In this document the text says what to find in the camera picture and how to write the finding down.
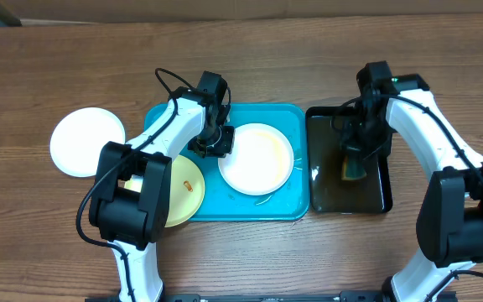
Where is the black water tray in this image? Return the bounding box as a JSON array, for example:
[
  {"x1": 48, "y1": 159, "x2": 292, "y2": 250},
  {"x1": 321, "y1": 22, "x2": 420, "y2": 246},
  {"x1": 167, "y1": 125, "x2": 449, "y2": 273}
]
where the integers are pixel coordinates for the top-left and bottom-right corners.
[{"x1": 305, "y1": 107, "x2": 393, "y2": 214}]

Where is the pink plate with ketchup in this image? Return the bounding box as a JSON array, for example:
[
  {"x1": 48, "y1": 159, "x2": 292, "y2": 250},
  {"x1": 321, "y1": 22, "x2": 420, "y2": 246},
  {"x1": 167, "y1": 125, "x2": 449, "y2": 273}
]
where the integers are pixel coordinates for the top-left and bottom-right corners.
[{"x1": 218, "y1": 123, "x2": 294, "y2": 195}]

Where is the teal plastic tray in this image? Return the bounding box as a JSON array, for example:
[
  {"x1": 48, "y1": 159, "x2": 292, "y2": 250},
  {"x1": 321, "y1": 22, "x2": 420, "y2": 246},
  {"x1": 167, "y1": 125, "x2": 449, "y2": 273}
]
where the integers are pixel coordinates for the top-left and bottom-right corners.
[{"x1": 143, "y1": 103, "x2": 311, "y2": 222}]

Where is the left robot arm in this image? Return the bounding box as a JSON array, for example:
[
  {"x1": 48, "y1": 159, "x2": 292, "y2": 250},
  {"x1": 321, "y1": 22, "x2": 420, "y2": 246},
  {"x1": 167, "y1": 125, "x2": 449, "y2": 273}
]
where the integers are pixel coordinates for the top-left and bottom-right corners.
[{"x1": 75, "y1": 71, "x2": 235, "y2": 301}]

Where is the green yellow sponge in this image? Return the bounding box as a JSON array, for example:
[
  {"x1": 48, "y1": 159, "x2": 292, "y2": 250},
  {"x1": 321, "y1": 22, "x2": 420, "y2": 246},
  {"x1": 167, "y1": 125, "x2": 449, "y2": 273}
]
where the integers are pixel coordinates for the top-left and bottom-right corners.
[{"x1": 341, "y1": 155, "x2": 366, "y2": 181}]

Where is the yellow plate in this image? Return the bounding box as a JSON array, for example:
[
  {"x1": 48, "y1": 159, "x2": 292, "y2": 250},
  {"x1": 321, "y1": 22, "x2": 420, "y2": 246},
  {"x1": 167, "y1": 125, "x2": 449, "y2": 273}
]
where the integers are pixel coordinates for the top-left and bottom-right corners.
[{"x1": 122, "y1": 154, "x2": 206, "y2": 229}]

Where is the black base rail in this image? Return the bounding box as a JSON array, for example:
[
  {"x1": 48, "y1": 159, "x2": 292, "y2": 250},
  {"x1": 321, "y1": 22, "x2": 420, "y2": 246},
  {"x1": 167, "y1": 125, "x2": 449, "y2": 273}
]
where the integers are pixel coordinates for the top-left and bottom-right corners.
[{"x1": 86, "y1": 287, "x2": 459, "y2": 302}]

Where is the white plate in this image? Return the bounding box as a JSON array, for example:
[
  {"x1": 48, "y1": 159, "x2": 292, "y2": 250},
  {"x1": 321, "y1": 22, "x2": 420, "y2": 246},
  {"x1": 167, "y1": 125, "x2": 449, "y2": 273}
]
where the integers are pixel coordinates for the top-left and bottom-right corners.
[{"x1": 49, "y1": 107, "x2": 126, "y2": 178}]

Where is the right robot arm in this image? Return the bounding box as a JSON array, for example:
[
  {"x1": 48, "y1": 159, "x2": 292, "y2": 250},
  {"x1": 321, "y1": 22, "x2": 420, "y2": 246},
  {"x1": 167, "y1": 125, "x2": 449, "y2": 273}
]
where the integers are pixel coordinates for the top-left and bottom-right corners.
[{"x1": 336, "y1": 61, "x2": 483, "y2": 302}]

